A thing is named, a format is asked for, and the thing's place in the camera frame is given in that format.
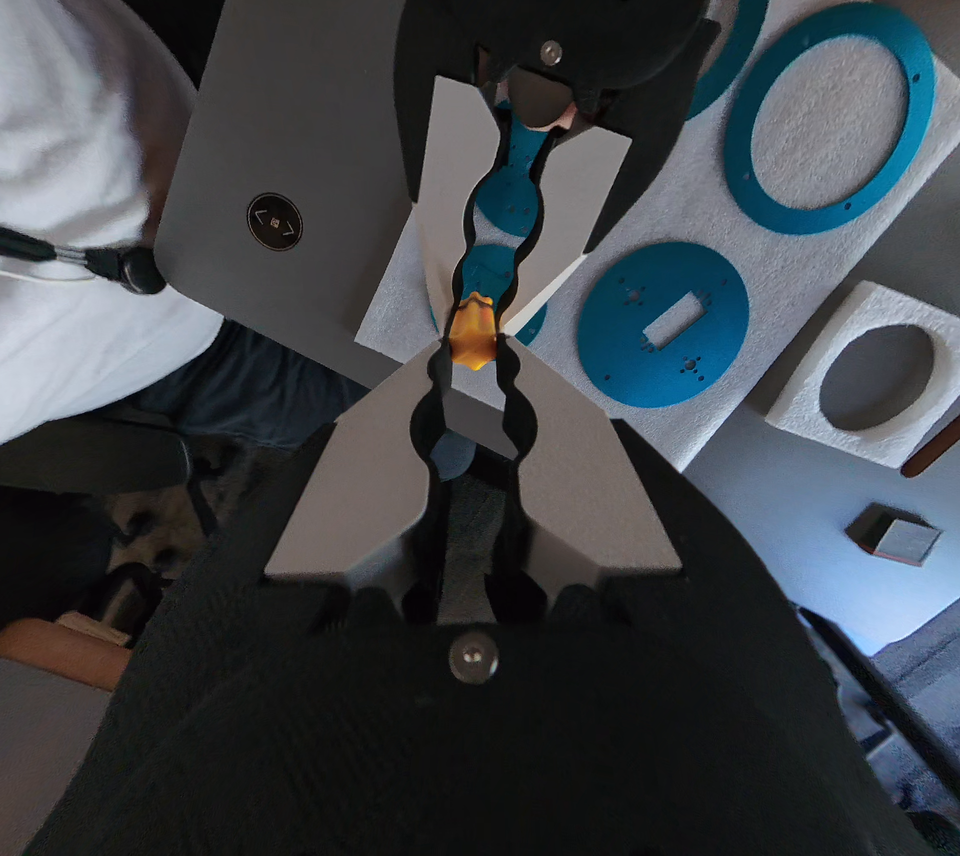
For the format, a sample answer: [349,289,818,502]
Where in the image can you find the small dark box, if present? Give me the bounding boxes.
[846,504,942,566]

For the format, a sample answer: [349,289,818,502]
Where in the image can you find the blue metal ring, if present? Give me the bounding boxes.
[686,0,774,121]
[724,1,937,235]

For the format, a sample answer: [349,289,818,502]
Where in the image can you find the black office chair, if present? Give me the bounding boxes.
[0,414,196,497]

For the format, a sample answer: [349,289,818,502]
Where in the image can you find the small blue round disc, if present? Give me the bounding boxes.
[476,99,571,242]

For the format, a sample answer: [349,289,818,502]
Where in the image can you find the black round desk control button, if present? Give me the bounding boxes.
[246,192,305,252]

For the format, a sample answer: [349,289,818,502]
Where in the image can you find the orange-handled screwdriver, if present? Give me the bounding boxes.
[448,294,500,371]

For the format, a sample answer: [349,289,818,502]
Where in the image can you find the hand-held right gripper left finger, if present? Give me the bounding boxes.
[264,339,459,600]

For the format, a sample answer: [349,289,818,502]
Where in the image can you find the white foam sheet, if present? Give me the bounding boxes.
[356,0,960,475]

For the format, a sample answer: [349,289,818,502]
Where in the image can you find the large blue disc rectangular cutout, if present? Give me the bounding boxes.
[577,241,751,409]

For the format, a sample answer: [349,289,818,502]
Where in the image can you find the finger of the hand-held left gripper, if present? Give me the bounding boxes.
[497,123,635,338]
[411,73,501,346]

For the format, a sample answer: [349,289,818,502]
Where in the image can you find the black lanyard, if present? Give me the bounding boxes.
[0,226,168,296]

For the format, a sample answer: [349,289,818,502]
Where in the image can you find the white foam block round hole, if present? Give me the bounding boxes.
[765,281,960,469]

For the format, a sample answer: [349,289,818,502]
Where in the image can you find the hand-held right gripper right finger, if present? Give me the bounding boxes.
[491,337,682,600]

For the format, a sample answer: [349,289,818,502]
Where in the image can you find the brown wooden strip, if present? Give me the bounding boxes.
[900,414,960,478]

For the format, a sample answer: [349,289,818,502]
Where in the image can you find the blue round plate with bracket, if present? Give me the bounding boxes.
[431,243,549,347]

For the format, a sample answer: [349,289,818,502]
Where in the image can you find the grey desk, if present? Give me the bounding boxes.
[153,0,960,655]

